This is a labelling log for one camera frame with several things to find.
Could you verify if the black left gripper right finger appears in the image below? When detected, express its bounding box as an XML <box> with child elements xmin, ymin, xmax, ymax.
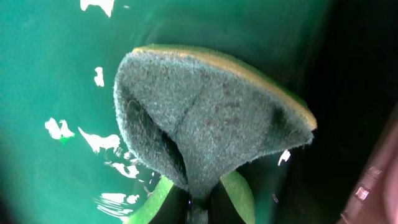
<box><xmin>211</xmin><ymin>171</ymin><xmax>256</xmax><ymax>224</ymax></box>

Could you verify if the small green soapy water tray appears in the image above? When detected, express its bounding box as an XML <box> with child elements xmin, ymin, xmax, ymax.
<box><xmin>1</xmin><ymin>0</ymin><xmax>331</xmax><ymax>223</ymax></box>

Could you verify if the green and yellow sponge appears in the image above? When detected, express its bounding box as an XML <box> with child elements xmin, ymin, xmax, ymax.
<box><xmin>113</xmin><ymin>45</ymin><xmax>317</xmax><ymax>223</ymax></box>

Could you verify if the large dark grey tray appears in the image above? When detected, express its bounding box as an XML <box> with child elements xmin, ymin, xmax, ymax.
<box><xmin>337</xmin><ymin>108</ymin><xmax>397</xmax><ymax>224</ymax></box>

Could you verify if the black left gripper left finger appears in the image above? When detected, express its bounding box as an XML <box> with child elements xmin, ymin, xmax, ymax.
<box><xmin>126</xmin><ymin>176</ymin><xmax>188</xmax><ymax>224</ymax></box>

